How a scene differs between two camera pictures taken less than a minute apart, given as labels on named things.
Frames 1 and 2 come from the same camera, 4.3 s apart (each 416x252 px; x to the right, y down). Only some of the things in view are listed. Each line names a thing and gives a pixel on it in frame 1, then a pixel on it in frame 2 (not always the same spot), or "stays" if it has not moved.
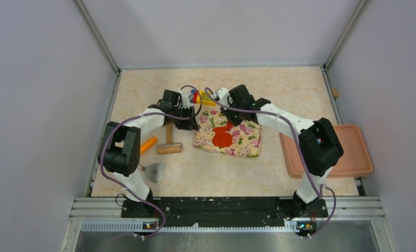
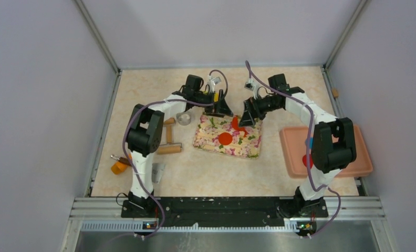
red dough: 221,135 to 235,125
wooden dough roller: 170,147 stays
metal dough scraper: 153,171 stays
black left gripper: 187,122 to 214,101
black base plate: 151,212 stays
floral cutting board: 247,136 stays
